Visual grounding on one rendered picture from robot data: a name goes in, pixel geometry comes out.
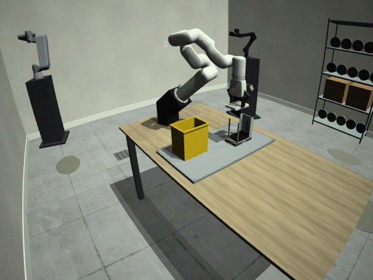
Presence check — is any yellow open-top bin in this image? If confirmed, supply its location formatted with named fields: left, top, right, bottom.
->
left=170, top=117, right=209, bottom=161

